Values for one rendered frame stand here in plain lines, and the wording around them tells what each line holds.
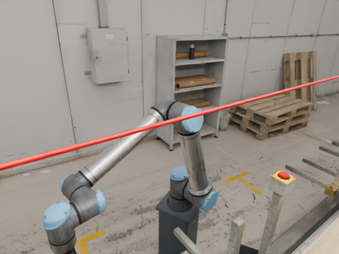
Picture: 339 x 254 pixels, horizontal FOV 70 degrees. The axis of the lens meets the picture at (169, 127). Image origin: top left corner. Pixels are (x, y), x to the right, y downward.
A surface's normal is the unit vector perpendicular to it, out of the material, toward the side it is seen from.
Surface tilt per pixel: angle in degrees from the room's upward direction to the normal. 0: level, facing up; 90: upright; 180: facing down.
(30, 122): 90
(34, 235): 0
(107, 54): 90
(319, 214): 0
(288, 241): 0
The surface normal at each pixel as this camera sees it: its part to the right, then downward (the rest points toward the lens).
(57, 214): -0.04, -0.87
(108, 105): 0.51, 0.37
